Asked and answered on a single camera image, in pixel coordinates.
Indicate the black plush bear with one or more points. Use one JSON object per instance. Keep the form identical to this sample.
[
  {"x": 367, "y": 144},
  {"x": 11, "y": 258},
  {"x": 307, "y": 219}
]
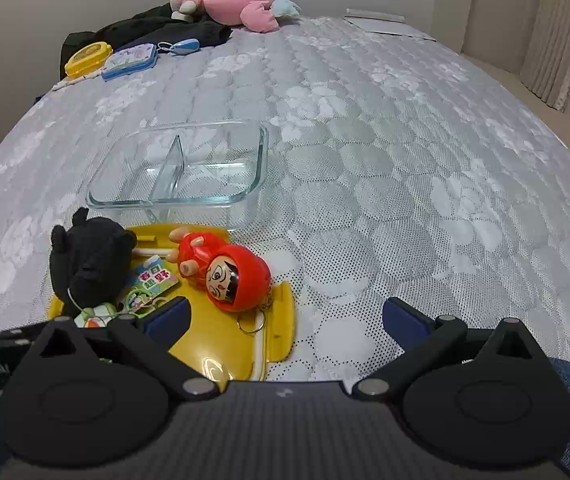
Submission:
[{"x": 90, "y": 265}]

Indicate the green small toy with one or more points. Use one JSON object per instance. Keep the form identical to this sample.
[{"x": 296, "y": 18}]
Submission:
[{"x": 152, "y": 280}]

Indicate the clear glass divided container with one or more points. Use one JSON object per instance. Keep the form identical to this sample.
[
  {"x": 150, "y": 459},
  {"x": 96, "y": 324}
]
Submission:
[{"x": 180, "y": 170}]

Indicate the white paper sheets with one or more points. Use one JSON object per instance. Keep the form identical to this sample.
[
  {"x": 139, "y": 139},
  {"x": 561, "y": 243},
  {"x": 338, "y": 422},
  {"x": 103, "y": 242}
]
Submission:
[{"x": 385, "y": 25}]

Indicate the beige curtain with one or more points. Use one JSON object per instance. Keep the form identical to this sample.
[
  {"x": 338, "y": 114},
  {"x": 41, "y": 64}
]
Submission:
[{"x": 560, "y": 25}]

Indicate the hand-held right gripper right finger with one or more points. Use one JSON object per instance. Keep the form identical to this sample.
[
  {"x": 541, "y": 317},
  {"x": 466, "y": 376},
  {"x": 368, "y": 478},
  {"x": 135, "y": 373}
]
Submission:
[{"x": 405, "y": 321}]

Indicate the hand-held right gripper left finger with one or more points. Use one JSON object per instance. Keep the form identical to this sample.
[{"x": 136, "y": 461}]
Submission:
[{"x": 167, "y": 317}]

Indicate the black clothing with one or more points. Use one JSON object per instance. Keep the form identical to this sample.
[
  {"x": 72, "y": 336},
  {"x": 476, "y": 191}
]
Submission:
[{"x": 135, "y": 30}]

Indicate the yellow plastic container lid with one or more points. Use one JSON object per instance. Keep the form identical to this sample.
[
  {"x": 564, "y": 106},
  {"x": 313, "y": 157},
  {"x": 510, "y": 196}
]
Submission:
[{"x": 225, "y": 340}]

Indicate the small yellow lidded box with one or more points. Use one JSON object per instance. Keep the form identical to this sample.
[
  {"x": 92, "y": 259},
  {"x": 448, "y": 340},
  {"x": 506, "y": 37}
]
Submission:
[{"x": 87, "y": 57}]

